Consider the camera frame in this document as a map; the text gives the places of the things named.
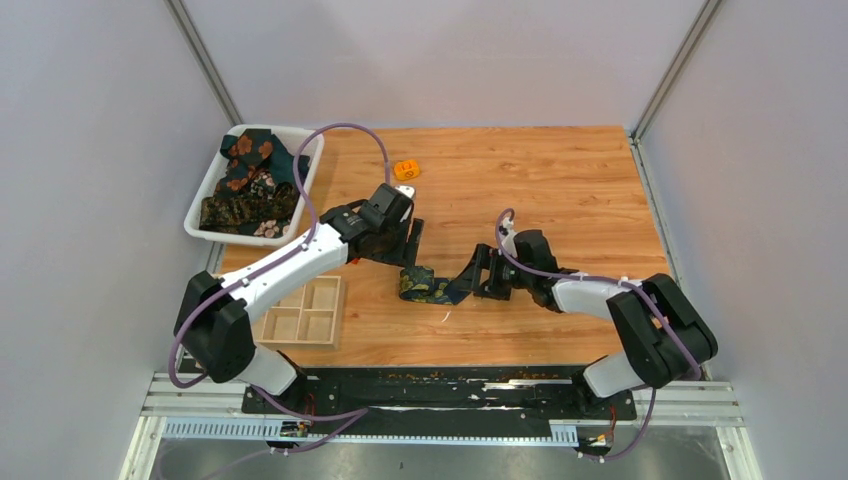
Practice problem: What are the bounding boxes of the green orange floral tie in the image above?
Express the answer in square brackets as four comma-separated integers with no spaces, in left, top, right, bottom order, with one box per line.
[214,128,310,200]

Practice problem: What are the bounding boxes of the navy yellow floral tie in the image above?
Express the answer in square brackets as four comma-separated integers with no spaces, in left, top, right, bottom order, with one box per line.
[398,266,471,306]

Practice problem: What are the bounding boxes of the aluminium rail frame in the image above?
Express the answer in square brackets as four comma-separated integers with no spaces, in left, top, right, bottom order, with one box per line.
[120,373,762,479]

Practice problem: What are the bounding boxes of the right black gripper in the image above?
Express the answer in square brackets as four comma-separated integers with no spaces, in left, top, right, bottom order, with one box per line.
[450,244,533,301]

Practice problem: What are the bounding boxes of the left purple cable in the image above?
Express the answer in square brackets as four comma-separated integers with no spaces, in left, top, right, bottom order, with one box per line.
[166,122,392,456]

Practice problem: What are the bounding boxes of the wooden compartment tray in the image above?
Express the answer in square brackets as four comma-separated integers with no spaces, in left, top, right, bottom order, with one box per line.
[252,276,346,350]

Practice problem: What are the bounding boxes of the orange cube toy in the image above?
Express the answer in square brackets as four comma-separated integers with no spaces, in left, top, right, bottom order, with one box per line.
[392,159,421,181]

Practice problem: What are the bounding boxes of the dark pink floral tie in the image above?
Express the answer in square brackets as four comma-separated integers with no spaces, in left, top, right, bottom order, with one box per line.
[253,219,285,238]

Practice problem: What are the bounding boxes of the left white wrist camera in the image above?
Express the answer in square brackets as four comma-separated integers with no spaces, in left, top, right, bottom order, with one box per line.
[395,185,416,200]

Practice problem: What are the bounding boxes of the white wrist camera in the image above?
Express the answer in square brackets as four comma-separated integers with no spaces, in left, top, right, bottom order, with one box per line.
[395,185,416,200]
[498,224,517,259]

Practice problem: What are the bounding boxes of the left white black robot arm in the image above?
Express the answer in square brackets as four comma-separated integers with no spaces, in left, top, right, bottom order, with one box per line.
[174,183,422,413]

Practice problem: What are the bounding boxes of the white plastic bin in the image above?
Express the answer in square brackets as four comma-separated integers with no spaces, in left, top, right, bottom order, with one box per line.
[184,124,324,248]

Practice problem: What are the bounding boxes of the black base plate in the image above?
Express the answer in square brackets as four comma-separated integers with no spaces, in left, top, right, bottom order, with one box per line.
[279,365,637,438]

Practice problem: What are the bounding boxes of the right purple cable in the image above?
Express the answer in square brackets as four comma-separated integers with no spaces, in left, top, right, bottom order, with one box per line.
[495,207,704,463]

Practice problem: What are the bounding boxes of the dark brown patterned tie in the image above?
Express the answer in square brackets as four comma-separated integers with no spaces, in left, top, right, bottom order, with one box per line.
[198,182,300,237]

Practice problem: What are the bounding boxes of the purple cable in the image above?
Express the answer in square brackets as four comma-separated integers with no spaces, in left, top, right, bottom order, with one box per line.
[495,207,704,463]
[166,122,392,456]

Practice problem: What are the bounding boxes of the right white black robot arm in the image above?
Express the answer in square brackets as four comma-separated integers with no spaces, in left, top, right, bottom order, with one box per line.
[444,227,718,418]

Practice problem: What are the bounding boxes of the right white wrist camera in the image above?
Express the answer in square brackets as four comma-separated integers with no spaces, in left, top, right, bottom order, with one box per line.
[498,224,517,259]

